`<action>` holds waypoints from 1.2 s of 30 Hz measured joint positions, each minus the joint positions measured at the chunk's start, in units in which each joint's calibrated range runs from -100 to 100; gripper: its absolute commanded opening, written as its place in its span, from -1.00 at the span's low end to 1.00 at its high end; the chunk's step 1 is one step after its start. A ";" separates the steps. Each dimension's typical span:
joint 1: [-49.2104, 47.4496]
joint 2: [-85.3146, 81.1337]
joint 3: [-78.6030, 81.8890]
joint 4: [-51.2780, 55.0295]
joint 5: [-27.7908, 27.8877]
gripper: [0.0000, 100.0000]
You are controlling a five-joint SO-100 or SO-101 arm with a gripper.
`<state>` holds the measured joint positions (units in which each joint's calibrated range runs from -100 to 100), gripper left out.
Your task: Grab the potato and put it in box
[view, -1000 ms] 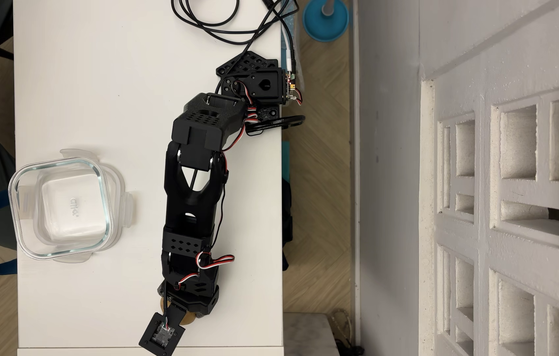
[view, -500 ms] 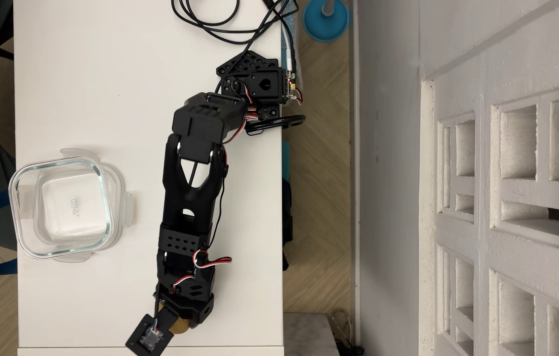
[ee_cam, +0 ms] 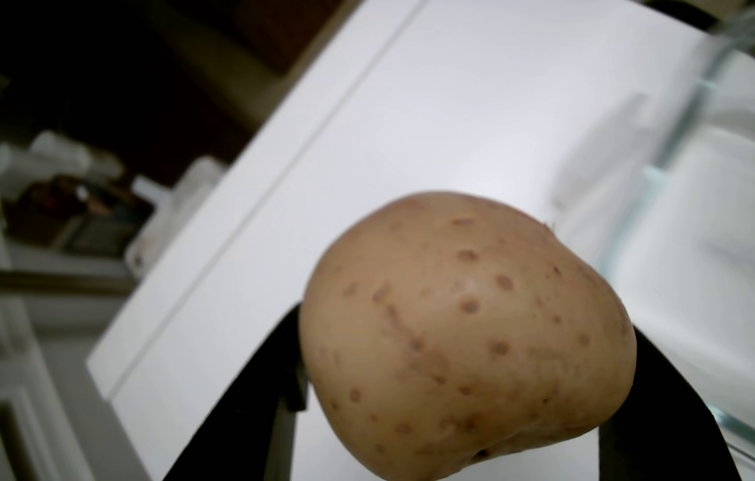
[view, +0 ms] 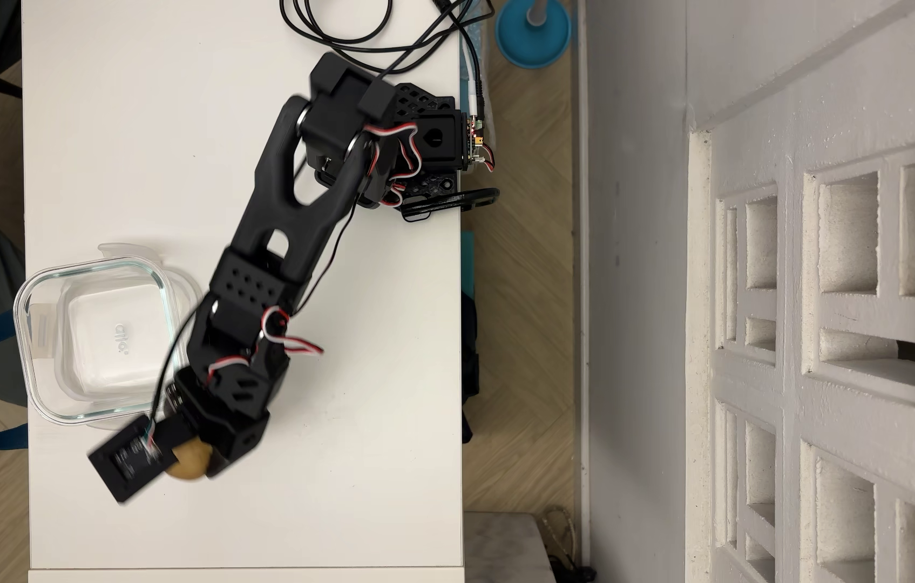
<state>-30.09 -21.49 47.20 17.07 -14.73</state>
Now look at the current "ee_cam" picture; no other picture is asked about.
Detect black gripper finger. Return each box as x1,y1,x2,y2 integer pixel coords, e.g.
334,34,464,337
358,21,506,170
598,327,742,481
163,304,309,481

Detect small tan potato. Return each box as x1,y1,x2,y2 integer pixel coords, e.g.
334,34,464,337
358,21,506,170
298,192,638,481

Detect clear glass food container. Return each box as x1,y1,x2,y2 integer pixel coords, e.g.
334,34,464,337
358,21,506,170
594,0,755,481

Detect blurred white bottles clutter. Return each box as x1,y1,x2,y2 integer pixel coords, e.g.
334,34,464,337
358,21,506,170
0,130,226,276

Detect brown wooden cabinet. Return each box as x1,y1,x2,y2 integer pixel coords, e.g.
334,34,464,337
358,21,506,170
143,0,365,131

